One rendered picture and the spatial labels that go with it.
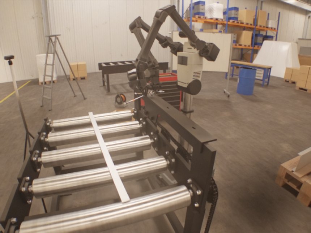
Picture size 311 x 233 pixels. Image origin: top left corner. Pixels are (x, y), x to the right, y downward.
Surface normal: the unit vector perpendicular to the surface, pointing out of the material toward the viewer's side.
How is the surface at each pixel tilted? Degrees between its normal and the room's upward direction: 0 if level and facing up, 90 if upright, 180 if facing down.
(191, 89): 90
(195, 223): 90
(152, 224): 0
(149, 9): 90
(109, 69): 90
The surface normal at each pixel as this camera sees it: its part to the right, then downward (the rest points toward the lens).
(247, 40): 0.36, 0.36
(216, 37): -0.07, 0.38
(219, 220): 0.00, -0.92
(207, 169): -0.94, 0.14
